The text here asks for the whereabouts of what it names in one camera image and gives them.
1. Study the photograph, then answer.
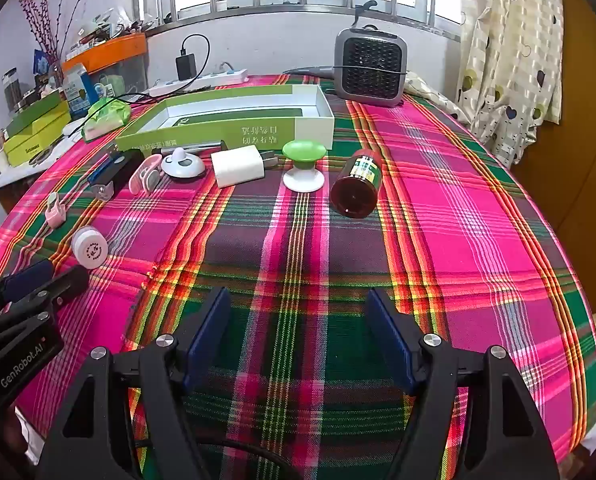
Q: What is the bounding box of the grey space heater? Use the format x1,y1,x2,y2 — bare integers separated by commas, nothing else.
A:
334,25,413,108

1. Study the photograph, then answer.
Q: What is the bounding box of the green-topped white knob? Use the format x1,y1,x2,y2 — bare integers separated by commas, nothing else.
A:
282,140,327,193

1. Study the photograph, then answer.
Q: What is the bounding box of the black hook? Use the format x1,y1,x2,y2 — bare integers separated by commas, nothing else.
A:
352,0,379,30

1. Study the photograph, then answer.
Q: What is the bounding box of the silver metal pen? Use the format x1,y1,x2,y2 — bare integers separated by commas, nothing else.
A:
158,139,229,156

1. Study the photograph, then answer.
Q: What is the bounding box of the small pink holder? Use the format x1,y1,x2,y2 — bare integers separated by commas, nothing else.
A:
45,192,67,229

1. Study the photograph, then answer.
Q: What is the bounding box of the pink green plaid blanket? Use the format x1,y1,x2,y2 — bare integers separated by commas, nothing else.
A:
0,74,596,480

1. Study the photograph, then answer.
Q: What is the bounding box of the white round jar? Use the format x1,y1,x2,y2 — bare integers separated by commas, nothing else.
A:
71,226,107,266

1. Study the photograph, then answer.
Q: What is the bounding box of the dark green flat box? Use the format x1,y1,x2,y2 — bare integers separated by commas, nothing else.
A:
5,91,69,136

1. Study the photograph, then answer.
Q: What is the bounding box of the brown bottle with red cap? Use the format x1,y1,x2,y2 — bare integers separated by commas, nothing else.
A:
330,150,383,219

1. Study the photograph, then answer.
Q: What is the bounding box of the lime green flat box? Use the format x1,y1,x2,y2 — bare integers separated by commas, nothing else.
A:
3,112,74,167

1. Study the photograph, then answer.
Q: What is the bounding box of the white side table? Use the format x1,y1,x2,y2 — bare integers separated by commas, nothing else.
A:
0,130,79,193

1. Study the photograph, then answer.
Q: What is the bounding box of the black cable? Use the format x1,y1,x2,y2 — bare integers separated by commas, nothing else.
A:
70,34,211,133

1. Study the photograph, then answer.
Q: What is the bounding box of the brown wooden door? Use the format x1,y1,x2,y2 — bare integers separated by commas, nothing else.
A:
510,0,596,321

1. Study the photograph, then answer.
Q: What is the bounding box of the heart patterned curtain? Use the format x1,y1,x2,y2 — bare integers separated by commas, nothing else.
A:
455,0,564,166

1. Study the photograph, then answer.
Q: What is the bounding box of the blue plastic case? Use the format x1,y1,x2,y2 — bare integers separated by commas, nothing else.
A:
87,144,129,183

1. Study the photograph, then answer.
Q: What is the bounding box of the green plastic bag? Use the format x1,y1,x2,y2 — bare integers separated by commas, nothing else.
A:
80,97,132,142

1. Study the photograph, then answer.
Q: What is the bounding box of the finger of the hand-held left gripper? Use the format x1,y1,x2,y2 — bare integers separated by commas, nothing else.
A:
0,259,54,311
0,265,91,343

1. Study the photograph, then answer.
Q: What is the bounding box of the white patterned cloth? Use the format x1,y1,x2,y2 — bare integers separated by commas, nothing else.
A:
405,71,473,126

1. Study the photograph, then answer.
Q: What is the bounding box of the white power strip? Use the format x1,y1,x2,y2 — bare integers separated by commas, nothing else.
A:
143,67,251,97

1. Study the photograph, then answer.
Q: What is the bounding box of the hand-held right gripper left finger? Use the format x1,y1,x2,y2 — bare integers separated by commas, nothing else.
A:
37,287,233,480

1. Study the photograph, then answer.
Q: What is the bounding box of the grey handle tool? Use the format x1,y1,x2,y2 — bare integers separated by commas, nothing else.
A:
282,64,339,80

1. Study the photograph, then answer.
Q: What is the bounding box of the glass jar with black lid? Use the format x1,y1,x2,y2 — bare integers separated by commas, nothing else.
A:
1,67,26,111

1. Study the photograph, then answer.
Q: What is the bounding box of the white round panda gadget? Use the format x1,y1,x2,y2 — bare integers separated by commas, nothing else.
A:
161,148,207,181

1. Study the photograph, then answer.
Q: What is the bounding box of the black power bank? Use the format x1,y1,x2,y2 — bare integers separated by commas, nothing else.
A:
90,152,145,200

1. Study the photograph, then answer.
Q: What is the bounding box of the pile of small sundries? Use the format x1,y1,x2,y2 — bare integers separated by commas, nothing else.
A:
65,7,149,56

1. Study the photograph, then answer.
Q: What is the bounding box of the green and white cardboard box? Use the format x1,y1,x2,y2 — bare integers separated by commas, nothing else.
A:
115,84,335,157

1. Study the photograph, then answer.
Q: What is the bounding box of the blue carton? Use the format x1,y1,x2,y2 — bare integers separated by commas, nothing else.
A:
62,64,94,113

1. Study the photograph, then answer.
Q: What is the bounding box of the pink oval clip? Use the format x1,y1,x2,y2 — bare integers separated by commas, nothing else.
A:
129,155,165,194

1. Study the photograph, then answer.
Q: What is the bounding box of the black power adapter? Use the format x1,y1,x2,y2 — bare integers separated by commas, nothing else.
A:
175,50,197,81

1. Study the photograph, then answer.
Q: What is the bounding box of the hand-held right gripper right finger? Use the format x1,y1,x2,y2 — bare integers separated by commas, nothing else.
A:
365,287,561,480

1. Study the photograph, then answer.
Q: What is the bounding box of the clear container with orange lid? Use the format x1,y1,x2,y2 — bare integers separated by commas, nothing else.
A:
60,33,149,98

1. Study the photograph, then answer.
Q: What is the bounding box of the white charger plug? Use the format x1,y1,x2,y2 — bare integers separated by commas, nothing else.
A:
211,145,279,189

